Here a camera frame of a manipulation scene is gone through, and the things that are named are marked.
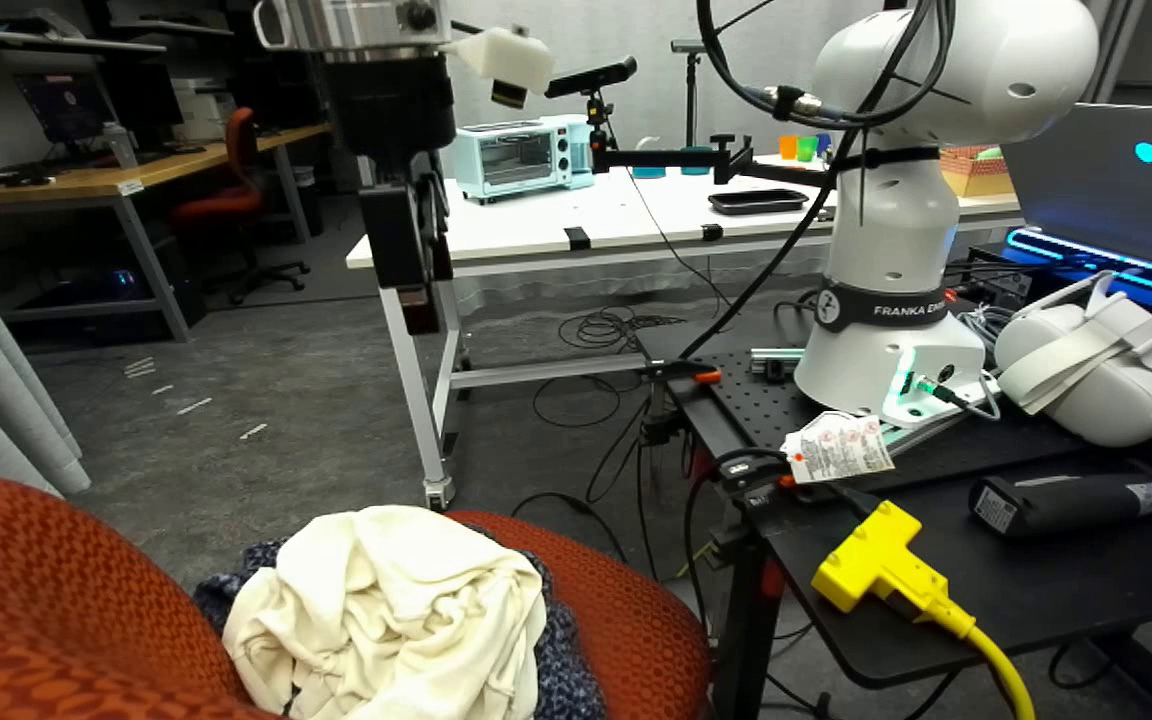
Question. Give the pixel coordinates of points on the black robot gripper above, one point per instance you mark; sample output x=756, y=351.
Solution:
x=390, y=113

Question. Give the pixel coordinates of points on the cream fleece cloth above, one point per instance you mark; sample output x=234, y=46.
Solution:
x=390, y=615

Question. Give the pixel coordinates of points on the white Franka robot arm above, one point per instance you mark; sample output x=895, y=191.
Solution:
x=898, y=255

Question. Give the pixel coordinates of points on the white metal table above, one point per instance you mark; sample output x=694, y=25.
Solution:
x=537, y=226

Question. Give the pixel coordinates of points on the teal toaster oven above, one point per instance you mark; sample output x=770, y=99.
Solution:
x=519, y=159

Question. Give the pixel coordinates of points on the red office chair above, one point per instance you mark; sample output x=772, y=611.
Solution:
x=236, y=203

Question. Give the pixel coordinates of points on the wooden office desk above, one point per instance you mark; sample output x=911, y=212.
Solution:
x=109, y=176

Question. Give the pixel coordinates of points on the black flat phone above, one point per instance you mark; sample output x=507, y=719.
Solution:
x=756, y=203

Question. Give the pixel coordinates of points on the colourful small containers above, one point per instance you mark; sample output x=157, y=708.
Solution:
x=809, y=145

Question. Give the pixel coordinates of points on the white red paper tag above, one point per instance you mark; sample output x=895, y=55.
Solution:
x=839, y=445

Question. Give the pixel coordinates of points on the orange fabric chair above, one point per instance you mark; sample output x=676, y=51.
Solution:
x=43, y=600

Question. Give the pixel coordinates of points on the orange box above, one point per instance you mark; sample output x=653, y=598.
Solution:
x=982, y=175

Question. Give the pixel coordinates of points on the black electronics box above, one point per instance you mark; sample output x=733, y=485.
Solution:
x=999, y=276

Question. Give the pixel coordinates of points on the white VR headset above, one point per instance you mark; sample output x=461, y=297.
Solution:
x=1096, y=373

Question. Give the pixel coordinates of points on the black handheld device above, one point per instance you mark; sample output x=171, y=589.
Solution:
x=1070, y=501

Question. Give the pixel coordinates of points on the grey laptop blue light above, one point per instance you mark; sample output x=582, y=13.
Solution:
x=1118, y=184

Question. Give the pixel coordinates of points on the black robot table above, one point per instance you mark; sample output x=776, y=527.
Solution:
x=1070, y=587

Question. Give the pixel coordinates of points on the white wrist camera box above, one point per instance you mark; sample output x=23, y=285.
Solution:
x=501, y=64

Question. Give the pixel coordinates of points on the black stereo camera bar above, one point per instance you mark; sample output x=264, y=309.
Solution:
x=589, y=76

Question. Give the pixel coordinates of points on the black camera arm mount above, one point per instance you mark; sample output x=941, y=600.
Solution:
x=683, y=159

